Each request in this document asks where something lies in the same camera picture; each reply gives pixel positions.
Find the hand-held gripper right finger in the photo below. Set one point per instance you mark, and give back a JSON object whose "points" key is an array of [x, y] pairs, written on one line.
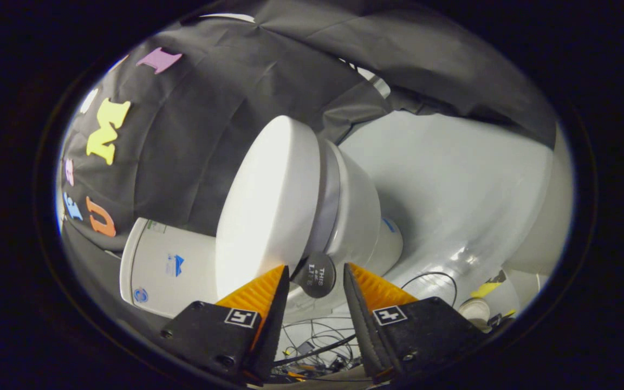
{"points": [[365, 325]]}

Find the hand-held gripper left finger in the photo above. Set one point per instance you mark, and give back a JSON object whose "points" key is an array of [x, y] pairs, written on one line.
{"points": [[268, 330]]}

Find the dark grey round lid tab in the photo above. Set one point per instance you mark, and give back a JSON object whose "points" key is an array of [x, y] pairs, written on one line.
{"points": [[314, 276]]}

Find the white toilet tank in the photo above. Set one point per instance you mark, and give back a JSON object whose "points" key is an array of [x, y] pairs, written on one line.
{"points": [[182, 287]]}

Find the white toilet bowl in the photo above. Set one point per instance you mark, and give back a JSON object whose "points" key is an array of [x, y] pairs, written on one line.
{"points": [[358, 211]]}

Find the white tape roll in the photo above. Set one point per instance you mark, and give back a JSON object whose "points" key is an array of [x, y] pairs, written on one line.
{"points": [[474, 310]]}

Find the black backdrop cloth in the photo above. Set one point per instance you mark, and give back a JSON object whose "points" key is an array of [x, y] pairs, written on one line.
{"points": [[193, 151]]}

